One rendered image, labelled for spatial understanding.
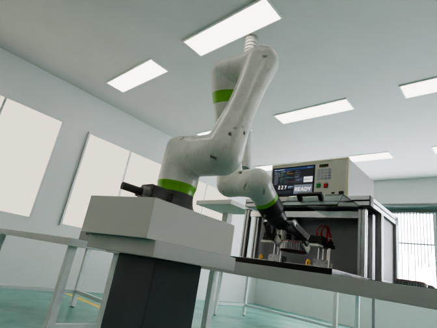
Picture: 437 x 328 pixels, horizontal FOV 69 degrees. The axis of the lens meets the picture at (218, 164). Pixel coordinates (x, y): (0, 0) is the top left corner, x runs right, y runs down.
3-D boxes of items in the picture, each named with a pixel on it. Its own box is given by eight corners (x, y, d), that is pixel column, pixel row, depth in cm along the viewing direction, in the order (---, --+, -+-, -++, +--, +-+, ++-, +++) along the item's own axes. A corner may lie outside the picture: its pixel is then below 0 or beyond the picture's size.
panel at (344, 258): (378, 280, 138) (378, 213, 147) (255, 263, 182) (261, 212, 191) (379, 281, 138) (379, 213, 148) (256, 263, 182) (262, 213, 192)
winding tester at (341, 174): (347, 197, 147) (348, 156, 153) (268, 199, 176) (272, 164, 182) (374, 216, 173) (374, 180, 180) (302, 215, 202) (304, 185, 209)
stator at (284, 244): (299, 250, 120) (300, 241, 121) (274, 248, 127) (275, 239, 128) (312, 256, 127) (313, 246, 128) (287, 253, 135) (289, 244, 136)
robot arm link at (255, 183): (254, 181, 104) (269, 161, 110) (227, 182, 113) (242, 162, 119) (272, 211, 110) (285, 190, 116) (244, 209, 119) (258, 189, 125)
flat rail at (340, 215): (362, 218, 136) (362, 211, 137) (247, 216, 177) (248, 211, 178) (363, 218, 137) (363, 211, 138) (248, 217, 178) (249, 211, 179)
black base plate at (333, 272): (331, 275, 106) (331, 268, 107) (199, 256, 149) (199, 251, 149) (376, 286, 138) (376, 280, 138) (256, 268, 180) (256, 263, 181)
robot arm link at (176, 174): (179, 187, 91) (194, 127, 96) (146, 187, 101) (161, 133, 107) (209, 200, 100) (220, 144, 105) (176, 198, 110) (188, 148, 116)
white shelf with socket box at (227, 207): (221, 263, 218) (231, 199, 232) (185, 258, 242) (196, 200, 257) (251, 269, 241) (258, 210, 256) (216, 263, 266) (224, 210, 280)
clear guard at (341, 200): (337, 205, 120) (337, 190, 121) (281, 205, 136) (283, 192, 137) (366, 223, 142) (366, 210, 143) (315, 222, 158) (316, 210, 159)
